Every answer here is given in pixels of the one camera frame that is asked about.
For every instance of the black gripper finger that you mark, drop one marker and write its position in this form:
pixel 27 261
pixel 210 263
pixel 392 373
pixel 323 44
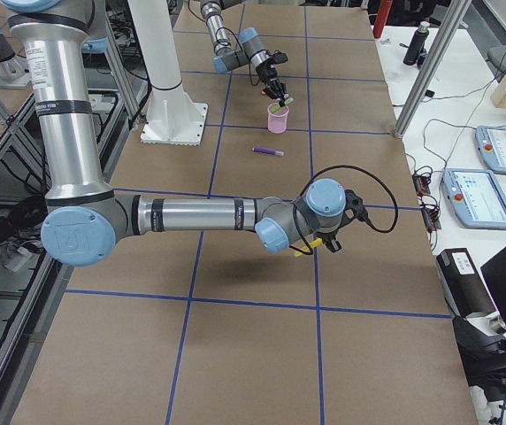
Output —
pixel 281 89
pixel 272 90
pixel 333 245

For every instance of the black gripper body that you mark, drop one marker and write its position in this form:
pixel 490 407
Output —
pixel 264 72
pixel 333 244

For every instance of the yellow marker pen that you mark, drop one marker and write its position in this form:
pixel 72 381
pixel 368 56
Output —
pixel 308 249

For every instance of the green marker pen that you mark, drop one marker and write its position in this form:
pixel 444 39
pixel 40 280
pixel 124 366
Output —
pixel 282 104

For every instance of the purple marker pen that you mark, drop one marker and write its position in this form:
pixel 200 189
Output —
pixel 268 151

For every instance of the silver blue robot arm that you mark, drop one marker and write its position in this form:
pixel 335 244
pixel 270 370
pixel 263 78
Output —
pixel 86 219
pixel 231 40

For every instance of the pink mesh pen holder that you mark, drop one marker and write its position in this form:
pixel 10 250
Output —
pixel 277 118

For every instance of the red bottle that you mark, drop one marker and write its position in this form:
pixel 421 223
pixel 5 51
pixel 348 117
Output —
pixel 381 18

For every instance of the black box white label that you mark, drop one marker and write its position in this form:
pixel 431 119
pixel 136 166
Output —
pixel 463 288

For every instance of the black water bottle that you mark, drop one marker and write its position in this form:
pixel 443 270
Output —
pixel 416 44

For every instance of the near teach pendant tablet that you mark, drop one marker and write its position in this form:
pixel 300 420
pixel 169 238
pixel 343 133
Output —
pixel 476 197

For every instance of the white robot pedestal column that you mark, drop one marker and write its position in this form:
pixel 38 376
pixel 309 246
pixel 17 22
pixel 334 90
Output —
pixel 171 117

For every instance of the grey aluminium frame post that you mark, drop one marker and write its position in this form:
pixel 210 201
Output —
pixel 441 42

